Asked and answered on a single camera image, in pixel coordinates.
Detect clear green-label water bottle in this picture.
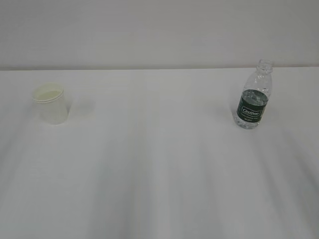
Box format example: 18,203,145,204
234,59,273,129

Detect white paper cup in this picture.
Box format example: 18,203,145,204
32,83,68,125

